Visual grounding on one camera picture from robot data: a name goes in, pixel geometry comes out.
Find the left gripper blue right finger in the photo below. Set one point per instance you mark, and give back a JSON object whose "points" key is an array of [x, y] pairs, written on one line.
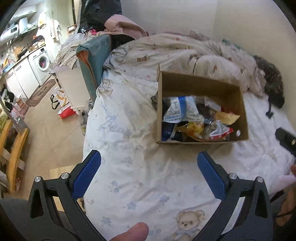
{"points": [[214, 174]]}

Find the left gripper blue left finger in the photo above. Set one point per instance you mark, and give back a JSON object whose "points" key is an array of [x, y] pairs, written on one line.
{"points": [[82, 175]]}

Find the yellow cheese chips bag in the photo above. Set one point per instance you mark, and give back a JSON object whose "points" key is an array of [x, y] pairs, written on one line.
{"points": [[193, 130]]}

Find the person's right hand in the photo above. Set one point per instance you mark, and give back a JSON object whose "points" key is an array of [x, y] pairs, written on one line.
{"points": [[287, 182]]}

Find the person's left hand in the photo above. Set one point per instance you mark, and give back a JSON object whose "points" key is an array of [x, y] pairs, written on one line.
{"points": [[138, 232]]}

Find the silver red snack bag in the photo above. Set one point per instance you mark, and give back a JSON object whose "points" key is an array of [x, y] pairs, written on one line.
{"points": [[216, 131]]}

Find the dark patterned garment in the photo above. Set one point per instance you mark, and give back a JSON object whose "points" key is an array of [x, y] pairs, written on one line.
{"points": [[274, 84]]}

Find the white teddy print bedsheet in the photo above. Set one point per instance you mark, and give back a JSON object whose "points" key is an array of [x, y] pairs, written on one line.
{"points": [[140, 180]]}

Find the yellow striped snack bag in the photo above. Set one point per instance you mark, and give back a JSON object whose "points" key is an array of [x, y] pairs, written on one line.
{"points": [[226, 118]]}

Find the wooden chair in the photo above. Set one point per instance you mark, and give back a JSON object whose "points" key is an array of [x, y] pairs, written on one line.
{"points": [[13, 157]]}

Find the red white shopping bag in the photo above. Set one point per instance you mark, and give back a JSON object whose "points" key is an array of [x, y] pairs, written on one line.
{"points": [[60, 101]]}

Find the floor rug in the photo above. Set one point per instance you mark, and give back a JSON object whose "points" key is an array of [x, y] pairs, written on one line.
{"points": [[40, 92]]}

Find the white cabinet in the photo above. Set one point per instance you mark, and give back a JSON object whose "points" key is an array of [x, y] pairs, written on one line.
{"points": [[20, 80]]}

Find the white washing machine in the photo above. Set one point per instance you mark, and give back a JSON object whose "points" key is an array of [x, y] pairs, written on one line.
{"points": [[40, 63]]}

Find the teal orange cushion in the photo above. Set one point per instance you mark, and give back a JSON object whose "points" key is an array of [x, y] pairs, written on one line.
{"points": [[91, 56]]}

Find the beige checkered quilt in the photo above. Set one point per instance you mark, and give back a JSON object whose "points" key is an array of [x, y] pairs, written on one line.
{"points": [[142, 58]]}

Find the pink cloth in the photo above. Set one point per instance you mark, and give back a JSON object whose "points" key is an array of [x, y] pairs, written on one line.
{"points": [[121, 25]]}

